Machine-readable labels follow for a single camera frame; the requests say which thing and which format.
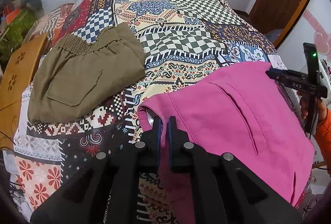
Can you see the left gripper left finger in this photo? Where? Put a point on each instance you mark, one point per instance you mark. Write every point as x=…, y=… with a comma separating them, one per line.
x=152, y=139

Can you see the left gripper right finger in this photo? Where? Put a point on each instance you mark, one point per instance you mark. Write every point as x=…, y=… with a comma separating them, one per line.
x=176, y=139

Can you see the pink pants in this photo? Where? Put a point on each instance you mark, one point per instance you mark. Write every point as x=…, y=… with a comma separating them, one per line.
x=240, y=110

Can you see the person's right hand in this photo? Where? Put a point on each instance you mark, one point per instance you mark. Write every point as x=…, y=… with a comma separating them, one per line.
x=304, y=103

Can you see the olive green shorts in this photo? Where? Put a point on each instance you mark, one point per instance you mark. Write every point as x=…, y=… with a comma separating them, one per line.
x=76, y=76

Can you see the patchwork patterned bedspread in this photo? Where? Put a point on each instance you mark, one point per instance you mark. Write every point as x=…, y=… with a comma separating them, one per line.
x=182, y=40

